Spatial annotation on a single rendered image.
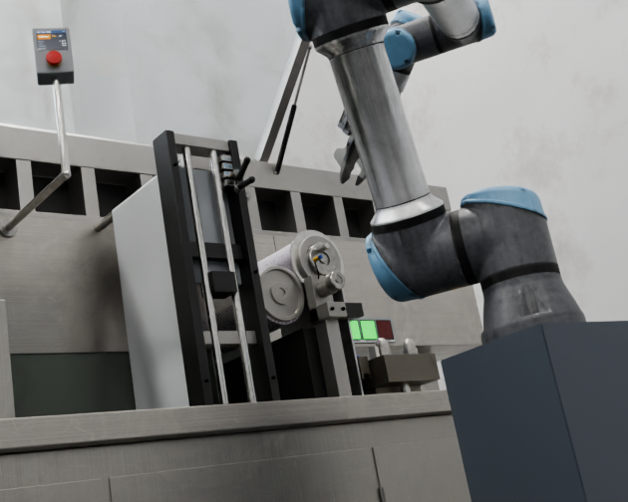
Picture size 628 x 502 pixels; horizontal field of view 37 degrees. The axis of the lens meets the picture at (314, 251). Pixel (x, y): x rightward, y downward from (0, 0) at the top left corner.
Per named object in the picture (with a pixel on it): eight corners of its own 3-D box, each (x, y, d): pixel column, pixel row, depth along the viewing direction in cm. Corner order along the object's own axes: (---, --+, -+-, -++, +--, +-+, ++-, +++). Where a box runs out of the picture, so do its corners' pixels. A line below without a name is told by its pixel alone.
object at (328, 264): (321, 280, 198) (304, 249, 198) (315, 283, 199) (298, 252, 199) (342, 267, 203) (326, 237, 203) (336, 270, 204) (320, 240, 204)
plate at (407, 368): (389, 381, 197) (383, 354, 199) (278, 419, 226) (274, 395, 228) (441, 378, 207) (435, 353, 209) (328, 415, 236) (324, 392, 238)
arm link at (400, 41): (426, 16, 166) (431, 12, 176) (367, 37, 169) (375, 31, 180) (439, 58, 168) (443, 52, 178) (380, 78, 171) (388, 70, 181)
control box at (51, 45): (36, 69, 175) (31, 23, 178) (37, 86, 181) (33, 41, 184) (74, 67, 177) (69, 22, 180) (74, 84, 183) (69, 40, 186)
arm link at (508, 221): (555, 256, 130) (531, 167, 134) (462, 280, 134) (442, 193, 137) (563, 273, 141) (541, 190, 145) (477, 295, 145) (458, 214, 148)
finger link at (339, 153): (330, 173, 196) (351, 134, 194) (345, 186, 192) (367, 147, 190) (319, 169, 194) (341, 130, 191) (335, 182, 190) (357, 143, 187)
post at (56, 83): (64, 171, 173) (53, 76, 178) (60, 174, 174) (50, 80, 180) (72, 172, 174) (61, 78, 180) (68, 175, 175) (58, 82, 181)
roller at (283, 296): (263, 320, 186) (253, 263, 190) (196, 353, 204) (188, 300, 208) (309, 320, 194) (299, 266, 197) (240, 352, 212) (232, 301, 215)
